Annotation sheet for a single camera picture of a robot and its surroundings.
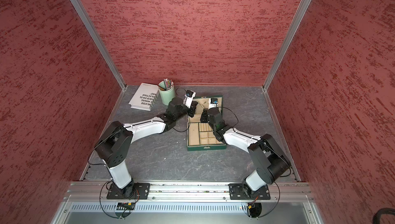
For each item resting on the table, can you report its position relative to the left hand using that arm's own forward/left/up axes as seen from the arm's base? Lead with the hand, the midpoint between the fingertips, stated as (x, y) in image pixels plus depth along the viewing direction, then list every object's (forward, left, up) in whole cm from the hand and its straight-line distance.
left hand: (196, 104), depth 89 cm
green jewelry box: (-15, -3, -11) cm, 19 cm away
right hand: (-3, -4, -4) cm, 7 cm away
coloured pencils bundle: (+19, +20, -2) cm, 28 cm away
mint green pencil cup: (+12, +21, -7) cm, 26 cm away
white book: (+16, +38, -13) cm, 44 cm away
